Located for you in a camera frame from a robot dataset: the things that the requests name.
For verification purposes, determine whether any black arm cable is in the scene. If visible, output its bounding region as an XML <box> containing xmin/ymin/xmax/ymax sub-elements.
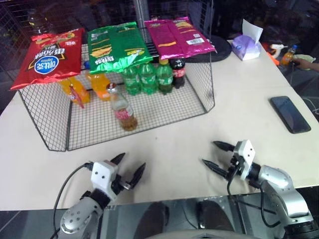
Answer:
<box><xmin>226</xmin><ymin>159</ymin><xmax>277</xmax><ymax>229</ymax></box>
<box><xmin>52</xmin><ymin>161</ymin><xmax>94</xmax><ymax>236</ymax></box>

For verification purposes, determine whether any green soda bottle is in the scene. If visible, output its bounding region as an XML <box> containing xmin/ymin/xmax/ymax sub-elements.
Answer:
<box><xmin>138</xmin><ymin>63</ymin><xmax>159</xmax><ymax>96</ymax></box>
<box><xmin>156</xmin><ymin>59</ymin><xmax>174</xmax><ymax>96</ymax></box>
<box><xmin>122</xmin><ymin>66</ymin><xmax>142</xmax><ymax>96</ymax></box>

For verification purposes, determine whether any clear amber drink bottle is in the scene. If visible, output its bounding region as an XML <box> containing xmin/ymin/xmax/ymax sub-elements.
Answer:
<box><xmin>106</xmin><ymin>83</ymin><xmax>139</xmax><ymax>131</ymax></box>

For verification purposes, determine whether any orange soda bottle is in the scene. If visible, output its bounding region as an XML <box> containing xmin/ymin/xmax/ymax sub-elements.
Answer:
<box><xmin>85</xmin><ymin>71</ymin><xmax>112</xmax><ymax>102</ymax></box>
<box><xmin>59</xmin><ymin>76</ymin><xmax>91</xmax><ymax>105</ymax></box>

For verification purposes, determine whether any white and orange tool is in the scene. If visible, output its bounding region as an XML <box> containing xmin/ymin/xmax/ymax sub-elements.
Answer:
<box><xmin>264</xmin><ymin>42</ymin><xmax>285</xmax><ymax>67</ymax></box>

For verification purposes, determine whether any red chip bag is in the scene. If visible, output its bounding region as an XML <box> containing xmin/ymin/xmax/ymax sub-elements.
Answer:
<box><xmin>9</xmin><ymin>27</ymin><xmax>86</xmax><ymax>91</ymax></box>

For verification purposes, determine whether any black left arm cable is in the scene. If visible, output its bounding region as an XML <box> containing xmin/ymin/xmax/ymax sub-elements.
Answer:
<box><xmin>52</xmin><ymin>161</ymin><xmax>94</xmax><ymax>236</ymax></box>

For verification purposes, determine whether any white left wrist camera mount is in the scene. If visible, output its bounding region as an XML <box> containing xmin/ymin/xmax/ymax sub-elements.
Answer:
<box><xmin>90</xmin><ymin>161</ymin><xmax>119</xmax><ymax>200</ymax></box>

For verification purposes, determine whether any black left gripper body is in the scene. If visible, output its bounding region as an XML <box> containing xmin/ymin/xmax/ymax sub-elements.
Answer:
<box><xmin>111</xmin><ymin>165</ymin><xmax>133</xmax><ymax>196</ymax></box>

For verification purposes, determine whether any metal pole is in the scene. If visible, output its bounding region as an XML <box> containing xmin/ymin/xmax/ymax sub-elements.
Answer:
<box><xmin>133</xmin><ymin>0</ymin><xmax>151</xmax><ymax>28</ymax></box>

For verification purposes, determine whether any black round pad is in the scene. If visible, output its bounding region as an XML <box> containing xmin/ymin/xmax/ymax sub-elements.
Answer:
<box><xmin>185</xmin><ymin>34</ymin><xmax>232</xmax><ymax>63</ymax></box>

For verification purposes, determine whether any black wire mesh rack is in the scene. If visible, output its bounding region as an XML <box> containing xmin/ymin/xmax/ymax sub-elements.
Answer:
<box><xmin>17</xmin><ymin>26</ymin><xmax>216</xmax><ymax>152</ymax></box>

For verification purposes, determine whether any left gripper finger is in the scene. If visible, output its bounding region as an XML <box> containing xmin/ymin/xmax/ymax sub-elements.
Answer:
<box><xmin>129</xmin><ymin>162</ymin><xmax>147</xmax><ymax>189</ymax></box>
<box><xmin>110</xmin><ymin>152</ymin><xmax>126</xmax><ymax>166</ymax></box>

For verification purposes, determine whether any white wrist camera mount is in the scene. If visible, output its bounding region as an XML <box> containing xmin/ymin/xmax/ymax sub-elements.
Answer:
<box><xmin>234</xmin><ymin>139</ymin><xmax>256</xmax><ymax>180</ymax></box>
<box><xmin>90</xmin><ymin>161</ymin><xmax>119</xmax><ymax>200</ymax></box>

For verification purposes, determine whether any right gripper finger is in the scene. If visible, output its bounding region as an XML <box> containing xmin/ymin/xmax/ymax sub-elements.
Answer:
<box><xmin>212</xmin><ymin>140</ymin><xmax>236</xmax><ymax>152</ymax></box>
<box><xmin>201</xmin><ymin>159</ymin><xmax>229</xmax><ymax>178</ymax></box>

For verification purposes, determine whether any magenta chip bag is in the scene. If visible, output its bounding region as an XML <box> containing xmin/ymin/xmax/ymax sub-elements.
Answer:
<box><xmin>144</xmin><ymin>16</ymin><xmax>217</xmax><ymax>61</ymax></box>

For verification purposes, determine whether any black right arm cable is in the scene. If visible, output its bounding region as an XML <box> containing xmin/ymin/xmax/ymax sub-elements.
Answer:
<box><xmin>226</xmin><ymin>159</ymin><xmax>277</xmax><ymax>229</ymax></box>

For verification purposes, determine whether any purple tissue pack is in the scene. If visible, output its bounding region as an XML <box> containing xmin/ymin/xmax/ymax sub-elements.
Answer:
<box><xmin>231</xmin><ymin>18</ymin><xmax>264</xmax><ymax>61</ymax></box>

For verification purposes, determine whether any small orange drink bottle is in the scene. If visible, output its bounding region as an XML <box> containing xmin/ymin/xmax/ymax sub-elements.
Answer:
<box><xmin>281</xmin><ymin>44</ymin><xmax>299</xmax><ymax>67</ymax></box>

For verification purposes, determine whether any black smartphone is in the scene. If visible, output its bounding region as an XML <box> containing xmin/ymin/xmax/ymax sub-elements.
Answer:
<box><xmin>268</xmin><ymin>95</ymin><xmax>312</xmax><ymax>134</ymax></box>

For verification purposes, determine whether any green chip bag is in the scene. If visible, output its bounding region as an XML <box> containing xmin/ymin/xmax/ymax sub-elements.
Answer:
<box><xmin>87</xmin><ymin>21</ymin><xmax>154</xmax><ymax>75</ymax></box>

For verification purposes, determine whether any black cola bottle red label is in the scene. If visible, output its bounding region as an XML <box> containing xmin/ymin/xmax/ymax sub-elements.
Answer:
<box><xmin>169</xmin><ymin>58</ymin><xmax>186</xmax><ymax>90</ymax></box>

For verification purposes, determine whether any bystander bare hand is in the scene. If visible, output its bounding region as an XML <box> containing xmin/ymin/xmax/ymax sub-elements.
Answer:
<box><xmin>293</xmin><ymin>58</ymin><xmax>319</xmax><ymax>71</ymax></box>

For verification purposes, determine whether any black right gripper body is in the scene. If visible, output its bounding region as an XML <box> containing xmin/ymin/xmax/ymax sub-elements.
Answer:
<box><xmin>225</xmin><ymin>150</ymin><xmax>246</xmax><ymax>180</ymax></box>

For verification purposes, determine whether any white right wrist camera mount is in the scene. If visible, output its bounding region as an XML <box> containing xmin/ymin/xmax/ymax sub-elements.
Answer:
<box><xmin>234</xmin><ymin>139</ymin><xmax>256</xmax><ymax>180</ymax></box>

